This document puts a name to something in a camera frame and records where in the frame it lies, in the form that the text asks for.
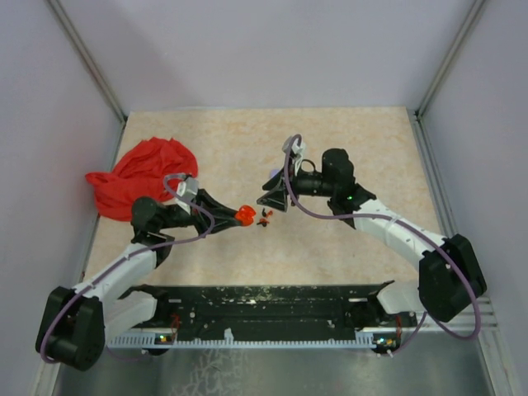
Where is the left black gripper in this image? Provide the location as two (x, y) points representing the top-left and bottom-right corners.
(158, 188), (243, 238)

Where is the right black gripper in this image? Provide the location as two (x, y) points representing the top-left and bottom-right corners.
(257, 156), (337, 212)

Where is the orange round case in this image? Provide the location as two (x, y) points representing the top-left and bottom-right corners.
(234, 205), (257, 227)

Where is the orange earbud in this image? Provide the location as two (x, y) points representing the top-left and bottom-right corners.
(257, 219), (269, 228)
(261, 209), (274, 219)

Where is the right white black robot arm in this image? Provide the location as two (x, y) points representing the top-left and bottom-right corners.
(257, 148), (488, 327)

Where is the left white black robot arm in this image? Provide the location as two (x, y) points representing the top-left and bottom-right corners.
(35, 189), (255, 371)

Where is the red crumpled cloth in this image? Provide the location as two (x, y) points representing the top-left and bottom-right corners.
(85, 137), (198, 222)

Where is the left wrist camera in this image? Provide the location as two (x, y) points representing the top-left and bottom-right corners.
(176, 177), (199, 202)

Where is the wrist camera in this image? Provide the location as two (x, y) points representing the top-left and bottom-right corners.
(282, 135), (306, 165)
(176, 177), (199, 202)

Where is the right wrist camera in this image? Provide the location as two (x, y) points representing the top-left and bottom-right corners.
(282, 135), (306, 165)

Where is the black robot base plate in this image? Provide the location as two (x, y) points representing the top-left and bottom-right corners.
(136, 284), (417, 342)

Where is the white slotted cable duct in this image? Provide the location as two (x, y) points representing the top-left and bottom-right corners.
(105, 329), (399, 351)

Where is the aluminium rail right side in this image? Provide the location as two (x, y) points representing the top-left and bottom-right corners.
(408, 111), (488, 341)

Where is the left aluminium frame post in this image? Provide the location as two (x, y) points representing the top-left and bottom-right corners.
(44, 0), (128, 125)

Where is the aluminium frame post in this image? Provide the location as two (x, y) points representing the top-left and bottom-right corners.
(44, 0), (128, 125)
(414, 0), (488, 122)

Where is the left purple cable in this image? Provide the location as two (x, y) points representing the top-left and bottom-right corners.
(37, 172), (215, 364)

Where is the right aluminium frame post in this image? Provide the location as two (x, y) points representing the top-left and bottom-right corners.
(414, 0), (488, 122)

